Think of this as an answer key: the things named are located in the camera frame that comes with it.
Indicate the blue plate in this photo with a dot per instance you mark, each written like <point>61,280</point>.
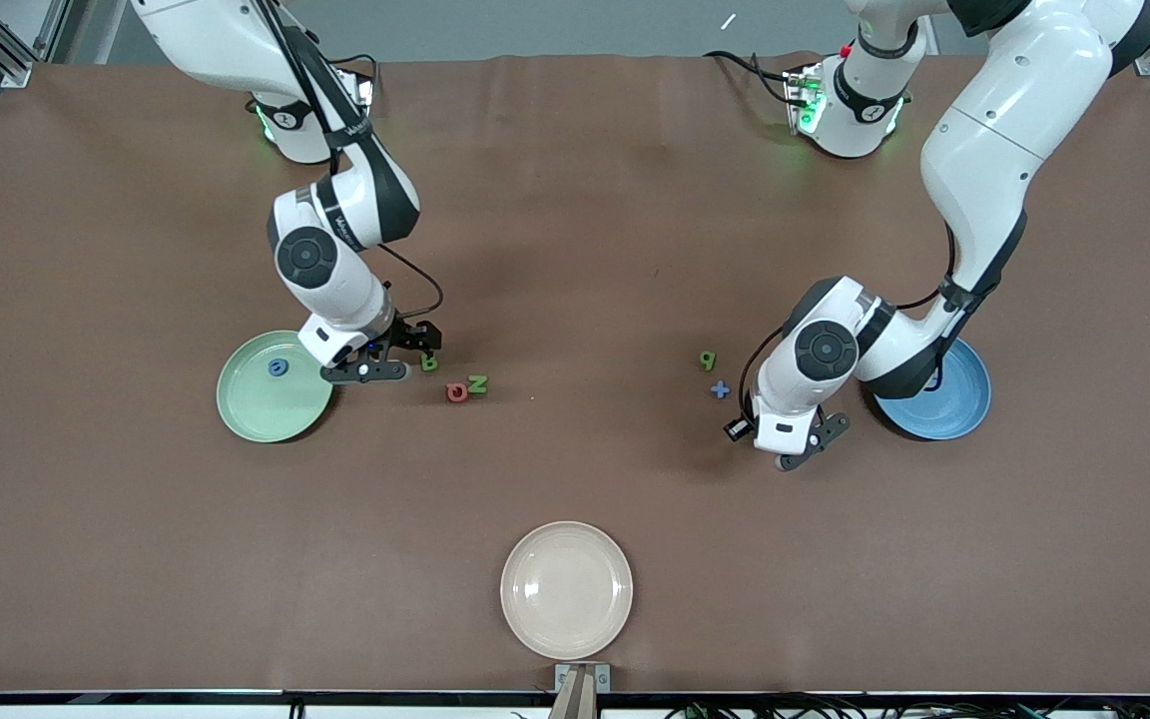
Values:
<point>954,409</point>

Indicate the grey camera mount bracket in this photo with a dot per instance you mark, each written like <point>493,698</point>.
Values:
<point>562,679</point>

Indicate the blue foam letter t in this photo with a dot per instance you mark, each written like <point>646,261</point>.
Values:
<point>721,389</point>

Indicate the green foam letter N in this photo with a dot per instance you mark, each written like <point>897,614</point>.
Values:
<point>477,384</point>

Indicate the grey frame strut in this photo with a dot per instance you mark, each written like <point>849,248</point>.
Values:
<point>54,25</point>

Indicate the beige plate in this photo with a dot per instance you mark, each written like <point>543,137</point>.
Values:
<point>566,589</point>

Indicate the black table edge rail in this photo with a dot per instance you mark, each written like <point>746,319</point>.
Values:
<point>136,696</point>

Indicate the beige camera pole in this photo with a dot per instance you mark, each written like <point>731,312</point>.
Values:
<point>575,704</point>

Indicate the light green plate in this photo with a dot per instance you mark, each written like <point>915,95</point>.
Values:
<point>266,404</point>

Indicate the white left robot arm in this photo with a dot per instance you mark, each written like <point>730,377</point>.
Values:
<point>984,170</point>

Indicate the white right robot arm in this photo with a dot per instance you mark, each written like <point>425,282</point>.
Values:
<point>330,290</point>

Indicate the red foam letter Q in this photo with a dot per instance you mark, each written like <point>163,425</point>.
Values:
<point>449,392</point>

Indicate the brown table cover sheet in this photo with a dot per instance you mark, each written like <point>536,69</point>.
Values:
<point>635,479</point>

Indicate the green foam letter q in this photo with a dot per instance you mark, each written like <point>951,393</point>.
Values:
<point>707,360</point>

